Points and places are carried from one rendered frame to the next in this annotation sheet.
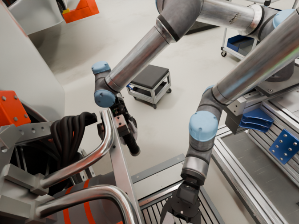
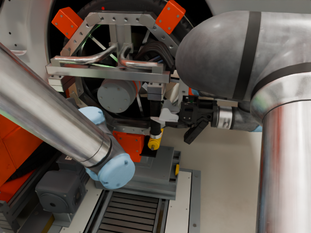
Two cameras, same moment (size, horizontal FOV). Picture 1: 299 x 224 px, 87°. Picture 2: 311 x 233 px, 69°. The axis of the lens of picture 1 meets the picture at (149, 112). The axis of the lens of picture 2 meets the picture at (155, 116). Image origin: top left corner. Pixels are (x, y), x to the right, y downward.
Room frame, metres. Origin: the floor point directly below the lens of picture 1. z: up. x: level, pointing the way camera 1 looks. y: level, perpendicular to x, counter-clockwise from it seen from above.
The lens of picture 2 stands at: (0.56, -0.51, 1.26)
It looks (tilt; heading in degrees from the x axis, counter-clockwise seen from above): 33 degrees down; 110
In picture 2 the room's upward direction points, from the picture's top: straight up
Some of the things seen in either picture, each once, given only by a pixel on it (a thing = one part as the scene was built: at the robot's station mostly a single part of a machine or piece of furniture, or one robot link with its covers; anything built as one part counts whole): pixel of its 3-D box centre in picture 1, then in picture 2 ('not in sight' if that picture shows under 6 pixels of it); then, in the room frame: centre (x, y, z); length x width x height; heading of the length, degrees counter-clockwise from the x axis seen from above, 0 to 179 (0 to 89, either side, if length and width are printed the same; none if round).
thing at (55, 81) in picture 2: not in sight; (62, 79); (0.01, 0.07, 0.93); 0.09 x 0.05 x 0.05; 99
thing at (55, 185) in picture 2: not in sight; (76, 180); (-0.15, 0.16, 0.26); 0.42 x 0.18 x 0.35; 99
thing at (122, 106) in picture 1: (119, 111); (197, 113); (0.48, 0.12, 0.86); 0.12 x 0.08 x 0.09; 10
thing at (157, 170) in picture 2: not in sight; (140, 146); (0.11, 0.47, 0.32); 0.40 x 0.30 x 0.28; 9
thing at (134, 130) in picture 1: (132, 127); (164, 115); (0.38, 0.08, 0.85); 0.09 x 0.03 x 0.06; 19
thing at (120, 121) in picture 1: (113, 128); (157, 87); (0.34, 0.13, 0.93); 0.09 x 0.05 x 0.05; 99
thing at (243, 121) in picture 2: not in sight; (247, 118); (0.64, 0.15, 0.85); 0.11 x 0.08 x 0.09; 10
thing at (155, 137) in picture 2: (130, 141); (155, 117); (0.35, 0.10, 0.83); 0.04 x 0.04 x 0.16
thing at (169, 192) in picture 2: not in sight; (141, 168); (0.11, 0.47, 0.13); 0.50 x 0.36 x 0.10; 9
